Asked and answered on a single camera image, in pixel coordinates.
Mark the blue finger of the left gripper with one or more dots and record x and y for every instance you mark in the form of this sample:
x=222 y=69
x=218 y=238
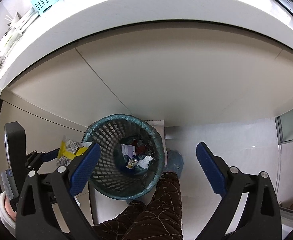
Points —
x=51 y=155

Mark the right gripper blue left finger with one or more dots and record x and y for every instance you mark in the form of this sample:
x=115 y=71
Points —
x=81 y=168

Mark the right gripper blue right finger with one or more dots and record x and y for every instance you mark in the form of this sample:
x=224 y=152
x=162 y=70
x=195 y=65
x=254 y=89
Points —
x=214 y=168

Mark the yellow silver wrapper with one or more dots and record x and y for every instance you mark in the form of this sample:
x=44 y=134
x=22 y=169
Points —
x=70 y=149

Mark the white tissue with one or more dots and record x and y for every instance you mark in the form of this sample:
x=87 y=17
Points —
x=144 y=163

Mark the purple sachet packet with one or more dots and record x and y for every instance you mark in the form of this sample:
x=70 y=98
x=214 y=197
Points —
x=128 y=151

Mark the red mesh net bag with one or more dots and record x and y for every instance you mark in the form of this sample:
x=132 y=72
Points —
x=143 y=148

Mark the teal lined mesh trash bin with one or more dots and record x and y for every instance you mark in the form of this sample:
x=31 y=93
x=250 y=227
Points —
x=116 y=176

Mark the person's left hand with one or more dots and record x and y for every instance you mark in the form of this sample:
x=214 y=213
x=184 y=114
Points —
x=7 y=214

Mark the blue shoe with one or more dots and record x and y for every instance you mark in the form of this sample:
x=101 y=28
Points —
x=175 y=163

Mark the brown patterned trouser leg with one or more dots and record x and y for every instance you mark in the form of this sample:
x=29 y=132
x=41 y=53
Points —
x=160 y=219

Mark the beige cabinet door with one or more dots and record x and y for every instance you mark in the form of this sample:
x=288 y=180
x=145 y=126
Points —
x=208 y=83

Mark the white dish rack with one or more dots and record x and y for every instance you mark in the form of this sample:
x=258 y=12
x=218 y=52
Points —
x=7 y=41

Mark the stack of white plates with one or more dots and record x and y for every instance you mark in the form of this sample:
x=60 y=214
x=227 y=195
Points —
x=26 y=21

